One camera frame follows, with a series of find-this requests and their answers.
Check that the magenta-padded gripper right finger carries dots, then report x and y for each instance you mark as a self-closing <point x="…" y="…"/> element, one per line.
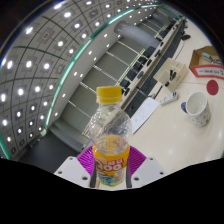
<point x="150" y="170"/>

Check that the clear bottle with yellow cap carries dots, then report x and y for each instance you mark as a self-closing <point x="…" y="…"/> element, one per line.
<point x="110" y="133"/>

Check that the white paper sheet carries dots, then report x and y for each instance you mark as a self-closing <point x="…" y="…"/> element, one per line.
<point x="143" y="115"/>

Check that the cardboard box with red label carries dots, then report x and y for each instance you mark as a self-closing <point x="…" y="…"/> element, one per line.
<point x="206" y="70"/>

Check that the open beige box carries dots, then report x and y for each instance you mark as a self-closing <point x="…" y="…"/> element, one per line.
<point x="181" y="71"/>

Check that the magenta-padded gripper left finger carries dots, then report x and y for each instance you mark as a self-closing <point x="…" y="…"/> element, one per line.
<point x="71" y="170"/>

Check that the row of black office chairs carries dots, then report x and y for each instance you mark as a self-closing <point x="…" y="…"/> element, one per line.
<point x="143" y="61"/>

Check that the green board eraser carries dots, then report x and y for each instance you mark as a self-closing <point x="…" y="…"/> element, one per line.
<point x="209" y="57"/>

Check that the recessed ceiling lights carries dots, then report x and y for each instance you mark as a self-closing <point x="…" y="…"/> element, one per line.
<point x="29" y="64"/>

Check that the long curved conference desk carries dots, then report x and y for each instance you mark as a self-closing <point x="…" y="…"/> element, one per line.
<point x="156" y="63"/>

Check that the black tool in beige box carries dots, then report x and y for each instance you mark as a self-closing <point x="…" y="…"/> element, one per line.
<point x="173" y="74"/>

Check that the flat round red coaster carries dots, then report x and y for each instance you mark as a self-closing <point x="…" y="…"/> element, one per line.
<point x="212" y="87"/>

